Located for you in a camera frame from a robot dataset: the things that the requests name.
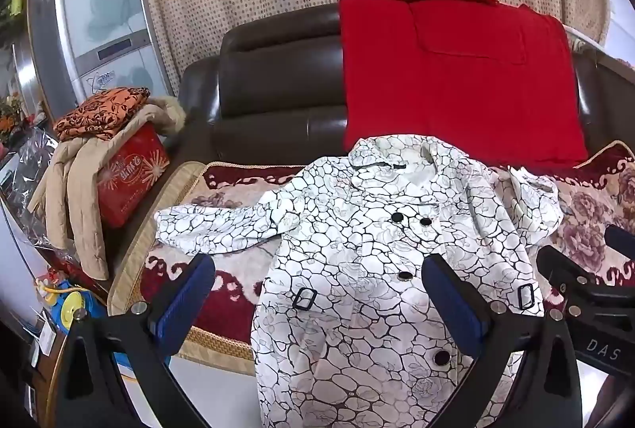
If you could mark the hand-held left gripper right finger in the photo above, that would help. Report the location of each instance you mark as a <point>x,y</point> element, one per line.
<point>452,304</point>

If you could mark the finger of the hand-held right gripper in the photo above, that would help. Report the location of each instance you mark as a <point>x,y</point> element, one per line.
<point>621,239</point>
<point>563,265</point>

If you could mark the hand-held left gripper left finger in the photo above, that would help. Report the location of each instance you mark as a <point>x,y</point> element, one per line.
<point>186,294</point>

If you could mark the white black-patterned coat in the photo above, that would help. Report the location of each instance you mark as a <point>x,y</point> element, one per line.
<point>347,259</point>

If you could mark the floral red beige sofa mat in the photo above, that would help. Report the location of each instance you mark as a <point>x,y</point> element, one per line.
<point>223,289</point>

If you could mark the blue yellow plastic toy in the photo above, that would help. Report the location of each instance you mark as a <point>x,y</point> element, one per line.
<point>74,301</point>

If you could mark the red gift box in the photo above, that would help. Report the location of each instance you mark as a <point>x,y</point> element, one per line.
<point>129,180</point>

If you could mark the beige padded jacket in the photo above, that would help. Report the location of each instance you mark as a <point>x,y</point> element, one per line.
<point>79,209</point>

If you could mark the orange black patterned cloth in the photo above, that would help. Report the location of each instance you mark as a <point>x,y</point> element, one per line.
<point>99,110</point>

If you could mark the clear plastic wrap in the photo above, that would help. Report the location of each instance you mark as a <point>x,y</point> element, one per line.
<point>30,160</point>

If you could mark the large red cushion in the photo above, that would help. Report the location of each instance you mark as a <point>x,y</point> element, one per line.
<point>446,85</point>

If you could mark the dark brown leather sofa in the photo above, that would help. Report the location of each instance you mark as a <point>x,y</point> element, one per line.
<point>278,75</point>

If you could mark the orange flowers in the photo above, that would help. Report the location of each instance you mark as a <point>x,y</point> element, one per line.
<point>10,115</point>

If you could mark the silver floral refrigerator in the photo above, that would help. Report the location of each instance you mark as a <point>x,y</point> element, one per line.
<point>99,11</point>

